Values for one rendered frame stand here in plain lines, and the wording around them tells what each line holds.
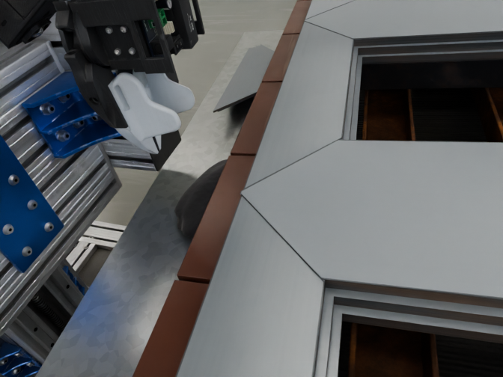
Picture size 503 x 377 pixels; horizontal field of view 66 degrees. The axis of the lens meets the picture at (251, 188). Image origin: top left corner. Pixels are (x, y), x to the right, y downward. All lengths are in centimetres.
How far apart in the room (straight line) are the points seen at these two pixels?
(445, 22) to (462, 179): 37
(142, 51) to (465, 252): 28
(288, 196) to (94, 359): 31
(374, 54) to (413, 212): 36
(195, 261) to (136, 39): 20
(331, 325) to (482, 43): 49
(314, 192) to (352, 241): 7
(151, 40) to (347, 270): 22
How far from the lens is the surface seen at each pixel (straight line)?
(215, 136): 78
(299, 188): 38
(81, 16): 31
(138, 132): 36
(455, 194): 39
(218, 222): 40
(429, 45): 68
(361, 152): 42
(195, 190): 62
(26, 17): 35
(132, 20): 29
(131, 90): 34
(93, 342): 55
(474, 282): 33
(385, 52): 67
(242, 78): 88
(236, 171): 45
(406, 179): 39
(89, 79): 32
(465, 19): 73
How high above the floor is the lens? 111
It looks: 42 degrees down
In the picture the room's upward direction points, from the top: 12 degrees counter-clockwise
